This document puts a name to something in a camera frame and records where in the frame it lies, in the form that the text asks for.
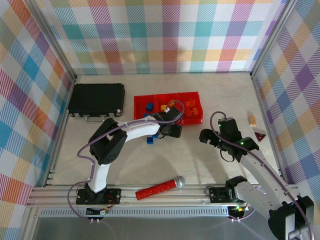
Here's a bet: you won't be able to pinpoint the red translucent plastic bin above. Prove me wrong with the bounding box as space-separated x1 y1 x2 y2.
133 94 159 121
154 92 182 126
176 91 204 125

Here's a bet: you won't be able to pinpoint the red black triangle piece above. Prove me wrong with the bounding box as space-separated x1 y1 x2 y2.
254 130 267 143

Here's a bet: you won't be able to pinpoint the red glitter toy microphone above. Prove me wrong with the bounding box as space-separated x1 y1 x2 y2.
135 175 186 201

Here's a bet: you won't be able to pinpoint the black carrying case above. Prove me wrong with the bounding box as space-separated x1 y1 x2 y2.
67 83 126 123

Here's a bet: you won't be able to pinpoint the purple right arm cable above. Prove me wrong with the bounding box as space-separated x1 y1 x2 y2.
209 110 315 240

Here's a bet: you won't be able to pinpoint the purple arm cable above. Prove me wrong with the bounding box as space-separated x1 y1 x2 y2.
209 110 315 240
67 99 186 221

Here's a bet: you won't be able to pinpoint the aluminium side rail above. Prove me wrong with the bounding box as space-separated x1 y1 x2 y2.
250 74 286 185
43 76 79 187

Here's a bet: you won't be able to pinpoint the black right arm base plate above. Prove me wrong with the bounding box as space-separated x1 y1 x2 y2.
208 186 236 204

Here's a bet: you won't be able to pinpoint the aluminium frame rail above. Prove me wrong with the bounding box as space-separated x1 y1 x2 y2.
26 184 305 208

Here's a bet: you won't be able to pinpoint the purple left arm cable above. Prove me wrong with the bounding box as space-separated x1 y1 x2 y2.
67 99 186 221

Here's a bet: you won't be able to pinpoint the slotted grey cable duct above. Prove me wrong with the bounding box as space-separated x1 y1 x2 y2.
39 208 231 218

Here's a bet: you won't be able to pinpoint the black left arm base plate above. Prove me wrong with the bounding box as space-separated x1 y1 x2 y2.
76 187 123 205

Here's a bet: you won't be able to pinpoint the aluminium frame post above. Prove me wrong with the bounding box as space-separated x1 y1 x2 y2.
249 0 302 80
29 0 79 82

